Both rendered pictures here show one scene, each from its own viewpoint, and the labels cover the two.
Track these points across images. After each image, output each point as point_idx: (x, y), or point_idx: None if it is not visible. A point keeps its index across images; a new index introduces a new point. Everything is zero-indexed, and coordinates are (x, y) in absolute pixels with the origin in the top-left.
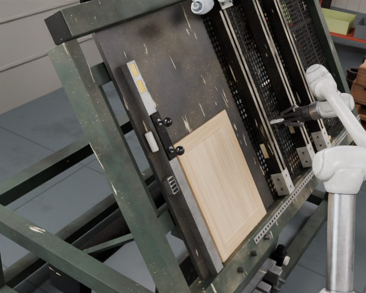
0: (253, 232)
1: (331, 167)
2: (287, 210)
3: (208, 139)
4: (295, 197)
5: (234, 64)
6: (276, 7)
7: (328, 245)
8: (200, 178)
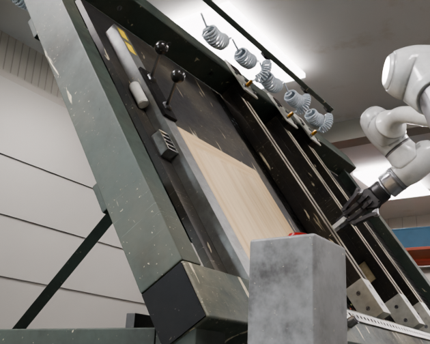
0: None
1: (408, 51)
2: (385, 335)
3: (231, 168)
4: (397, 334)
5: (266, 147)
6: (318, 160)
7: None
8: (217, 183)
